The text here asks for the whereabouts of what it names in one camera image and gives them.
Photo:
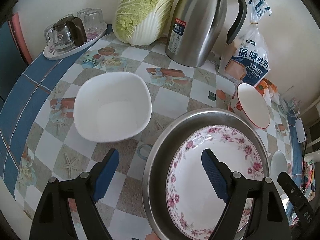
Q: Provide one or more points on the stainless steel round tray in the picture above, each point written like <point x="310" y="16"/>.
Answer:
<point x="162" y="153"/>

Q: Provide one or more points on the strawberry pattern ceramic bowl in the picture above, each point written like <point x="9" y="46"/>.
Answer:
<point x="250" y="105"/>

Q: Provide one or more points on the toast bread bag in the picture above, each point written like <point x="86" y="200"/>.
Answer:
<point x="245" y="60"/>

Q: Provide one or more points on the checkered patterned tablecloth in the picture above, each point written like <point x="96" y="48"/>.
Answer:
<point x="39" y="139"/>

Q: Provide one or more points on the colourful clutter pile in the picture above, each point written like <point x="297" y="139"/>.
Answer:
<point x="308" y="178"/>

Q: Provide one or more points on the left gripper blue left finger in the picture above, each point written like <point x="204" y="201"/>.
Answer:
<point x="107" y="170"/>

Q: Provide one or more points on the orange snack packet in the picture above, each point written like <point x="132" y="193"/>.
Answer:
<point x="265" y="85"/>

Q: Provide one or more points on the white square ceramic bowl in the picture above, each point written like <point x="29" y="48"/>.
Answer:
<point x="112" y="107"/>

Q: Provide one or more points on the napa cabbage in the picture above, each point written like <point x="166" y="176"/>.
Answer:
<point x="141" y="22"/>

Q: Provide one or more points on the glass teapot brown handle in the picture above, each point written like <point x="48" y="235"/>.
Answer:
<point x="68" y="32"/>

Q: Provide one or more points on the upturned clear drinking glass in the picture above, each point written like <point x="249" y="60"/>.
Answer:
<point x="93" y="20"/>

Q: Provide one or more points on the clear glass mug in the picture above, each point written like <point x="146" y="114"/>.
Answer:
<point x="290" y="108"/>

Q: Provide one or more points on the stainless steel thermos jug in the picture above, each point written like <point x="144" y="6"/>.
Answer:
<point x="195" y="27"/>

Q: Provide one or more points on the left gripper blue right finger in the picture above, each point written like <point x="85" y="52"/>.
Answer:
<point x="214" y="175"/>

